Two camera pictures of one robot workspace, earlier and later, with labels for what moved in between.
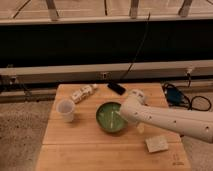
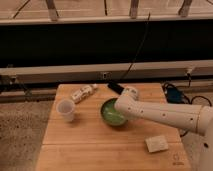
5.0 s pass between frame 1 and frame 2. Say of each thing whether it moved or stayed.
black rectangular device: stayed
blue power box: stayed
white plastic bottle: stayed
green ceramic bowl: moved
